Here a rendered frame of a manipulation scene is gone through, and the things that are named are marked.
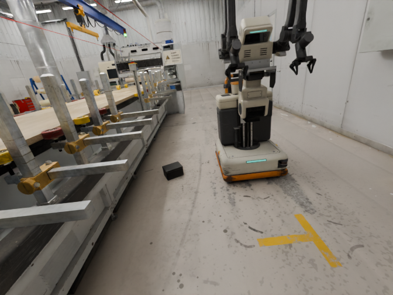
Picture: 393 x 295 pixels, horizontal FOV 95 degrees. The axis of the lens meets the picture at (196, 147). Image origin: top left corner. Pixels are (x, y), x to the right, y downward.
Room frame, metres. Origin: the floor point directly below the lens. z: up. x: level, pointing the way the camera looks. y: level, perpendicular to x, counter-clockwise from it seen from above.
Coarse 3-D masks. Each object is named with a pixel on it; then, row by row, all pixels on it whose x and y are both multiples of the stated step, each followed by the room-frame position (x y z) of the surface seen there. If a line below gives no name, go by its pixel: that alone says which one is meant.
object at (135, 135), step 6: (132, 132) 0.84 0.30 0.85; (138, 132) 0.83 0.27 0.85; (90, 138) 0.83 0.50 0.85; (96, 138) 0.82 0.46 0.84; (102, 138) 0.82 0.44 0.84; (108, 138) 0.82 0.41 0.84; (114, 138) 0.82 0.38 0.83; (120, 138) 0.82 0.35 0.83; (126, 138) 0.82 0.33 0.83; (132, 138) 0.82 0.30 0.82; (138, 138) 0.82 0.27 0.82; (54, 144) 0.83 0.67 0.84; (60, 144) 0.83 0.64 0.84; (90, 144) 0.83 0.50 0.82
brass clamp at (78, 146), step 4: (80, 136) 0.85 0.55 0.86; (84, 136) 0.85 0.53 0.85; (88, 136) 0.88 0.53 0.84; (76, 140) 0.79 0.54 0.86; (80, 140) 0.81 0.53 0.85; (68, 144) 0.76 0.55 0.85; (72, 144) 0.76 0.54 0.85; (76, 144) 0.78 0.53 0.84; (80, 144) 0.80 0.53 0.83; (84, 144) 0.82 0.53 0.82; (64, 148) 0.76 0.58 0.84; (68, 148) 0.76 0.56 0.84; (72, 148) 0.76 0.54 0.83; (76, 148) 0.76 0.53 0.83; (80, 148) 0.79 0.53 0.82; (68, 152) 0.76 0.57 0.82; (72, 152) 0.76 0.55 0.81
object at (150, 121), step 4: (136, 120) 1.10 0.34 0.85; (140, 120) 1.08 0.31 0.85; (144, 120) 1.07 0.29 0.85; (148, 120) 1.07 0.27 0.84; (152, 120) 1.09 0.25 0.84; (108, 124) 1.08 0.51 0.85; (112, 124) 1.07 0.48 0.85; (116, 124) 1.07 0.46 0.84; (120, 124) 1.07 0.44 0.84; (124, 124) 1.07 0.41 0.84; (128, 124) 1.07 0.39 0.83; (132, 124) 1.07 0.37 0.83; (136, 124) 1.07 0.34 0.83; (140, 124) 1.07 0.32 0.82; (144, 124) 1.07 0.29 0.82; (148, 124) 1.07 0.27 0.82; (80, 128) 1.08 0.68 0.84; (84, 128) 1.08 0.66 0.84; (88, 128) 1.08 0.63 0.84; (92, 128) 1.08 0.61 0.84; (108, 128) 1.08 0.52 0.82; (112, 128) 1.08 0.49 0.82; (116, 128) 1.07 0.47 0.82
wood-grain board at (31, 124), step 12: (96, 96) 2.80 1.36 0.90; (120, 96) 2.28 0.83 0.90; (132, 96) 2.26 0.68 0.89; (48, 108) 1.91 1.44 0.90; (72, 108) 1.65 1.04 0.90; (84, 108) 1.54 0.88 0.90; (108, 108) 1.56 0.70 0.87; (24, 120) 1.30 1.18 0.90; (36, 120) 1.23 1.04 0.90; (48, 120) 1.17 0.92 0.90; (24, 132) 0.89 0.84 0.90; (36, 132) 0.85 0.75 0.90; (0, 144) 0.72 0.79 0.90
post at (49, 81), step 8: (48, 80) 0.78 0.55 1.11; (56, 80) 0.82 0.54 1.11; (48, 88) 0.78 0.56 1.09; (56, 88) 0.80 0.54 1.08; (48, 96) 0.78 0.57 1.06; (56, 96) 0.78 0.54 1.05; (56, 104) 0.78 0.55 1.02; (64, 104) 0.81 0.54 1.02; (56, 112) 0.78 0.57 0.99; (64, 112) 0.79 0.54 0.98; (64, 120) 0.78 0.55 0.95; (72, 120) 0.82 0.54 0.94; (64, 128) 0.78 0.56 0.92; (72, 128) 0.80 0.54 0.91; (72, 136) 0.78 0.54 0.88; (80, 152) 0.79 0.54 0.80; (80, 160) 0.78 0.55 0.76
